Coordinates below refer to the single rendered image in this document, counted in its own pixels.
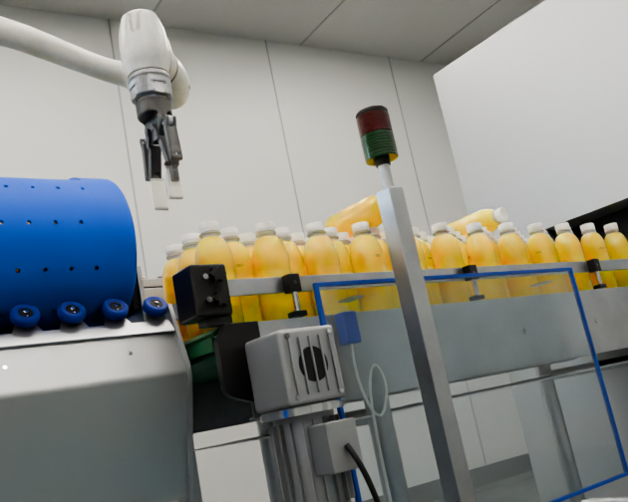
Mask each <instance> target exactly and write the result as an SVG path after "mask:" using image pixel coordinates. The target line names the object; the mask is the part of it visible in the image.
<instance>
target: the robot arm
mask: <svg viewBox="0 0 628 502"><path fill-rule="evenodd" d="M0 46H2V47H6V48H10V49H13V50H16V51H20V52H23V53H25V54H28V55H31V56H34V57H37V58H39V59H42V60H45V61H48V62H51V63H53V64H56V65H59V66H62V67H65V68H67V69H70V70H73V71H76V72H78V73H81V74H84V75H87V76H90V77H92V78H95V79H98V80H101V81H104V82H107V83H111V84H114V85H118V86H121V87H124V88H126V89H128V90H129V91H130V94H131V101H132V103H133V105H135V106H136V111H137V118H138V121H139V122H140V123H142V124H143V125H144V126H145V138H141V139H140V145H141V149H142V155H143V164H144V172H145V180H146V181H150V182H151V185H152V191H153V198H154V204H155V210H169V208H168V202H167V196H166V189H165V183H164V178H161V153H162V155H163V158H164V160H165V163H164V164H163V165H165V167H164V173H165V179H166V185H167V192H168V198H169V199H183V195H182V189H181V182H180V176H179V170H178V166H179V161H180V160H182V152H181V147H180V142H179V138H178V133H177V128H176V116H173V115H172V110H176V109H179V108H180V107H182V106H183V105H184V104H185V103H186V102H187V100H188V96H189V91H190V81H189V77H188V75H187V72H186V70H185V68H184V67H183V65H182V64H181V62H180V61H179V60H178V58H176V57H175V56H174V54H173V52H172V49H171V46H170V43H169V40H168V38H167V37H166V34H165V30H164V27H163V25H162V23H161V21H160V20H159V18H158V16H157V14H156V13H155V12H153V11H151V10H145V9H137V10H133V11H130V12H128V13H127V14H125V15H124V16H123V17H122V20H121V23H120V29H119V46H120V54H121V61H116V60H111V59H108V58H105V57H102V56H99V55H96V54H94V53H92V52H89V51H87V50H84V49H82V48H80V47H77V46H75V45H73V44H70V43H68V42H65V41H63V40H61V39H58V38H56V37H54V36H51V35H49V34H46V33H44V32H42V31H39V30H37V29H34V28H32V27H29V26H27V25H24V24H21V23H19V22H16V21H13V20H10V19H7V18H3V17H0ZM154 144H158V145H154ZM176 152H177V154H176Z"/></svg>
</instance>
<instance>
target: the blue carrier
mask: <svg viewBox="0 0 628 502"><path fill-rule="evenodd" d="M0 222H1V223H2V224H0V335H4V334H12V331H13V327H14V325H13V324H12V322H11V321H10V313H11V310H12V309H13V308H14V307H16V306H18V305H30V306H33V307H35V308H36V309H38V310H39V312H40V321H39V323H38V324H37V326H38V327H39V328H40V329H42V330H43V331H51V330H60V326H61V320H60V319H59V317H58V308H59V307H60V305H61V304H63V303H65V302H76V303H79V304H81V305H82V306H84V307H85V309H86V317H85V319H84V321H83V322H84V323H85V324H86V325H87V326H88V327H96V326H103V325H104V324H105V316H104V315H103V313H102V306H103V304H104V302H105V301H107V300H110V299H118V300H121V301H123V302H125V303H126V304H127V305H128V307H130V304H131V301H132V298H133V294H134V289H135V283H136V277H137V258H138V257H137V239H136V231H135V225H134V220H133V217H132V213H131V210H130V207H129V205H128V202H127V200H126V198H125V196H124V194H123V192H122V191H121V190H120V188H119V187H118V186H117V185H116V184H115V183H113V182H112V181H110V180H108V179H104V178H81V177H72V178H70V179H45V178H19V177H0ZM27 222H29V223H30V224H28V223H27ZM54 222H55V223H57V224H55V223H54ZM80 222H81V223H82V224H80ZM96 266H97V269H95V267H96ZM70 267H72V270H70ZM44 268H46V271H43V269H44ZM16 269H19V271H18V272H16Z"/></svg>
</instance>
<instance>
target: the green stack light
mask: <svg viewBox="0 0 628 502"><path fill-rule="evenodd" d="M361 145H362V149H363V153H364V157H365V162H366V164H368V165H371V166H376V165H375V161H376V160H377V159H379V158H382V157H388V158H389V159H390V160H391V162H392V161H394V160H396V159H397V158H398V156H399V154H398V150H397V146H396V142H395V137H394V133H393V132H392V131H391V130H389V129H377V130H373V131H370V132H368V133H366V134H365V135H363V136H362V137H361Z"/></svg>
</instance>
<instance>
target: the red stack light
mask: <svg viewBox="0 0 628 502"><path fill-rule="evenodd" d="M356 123H357V127H358V132H359V136H360V139H361V137H362V136H363V135H365V134H366V133H368V132H370V131H373V130H377V129H389V130H391V131H393V129H392V125H391V120H390V116H389V113H388V112H387V111H384V110H374V111H369V112H366V113H364V114H361V115H360V116H358V118H357V119H356Z"/></svg>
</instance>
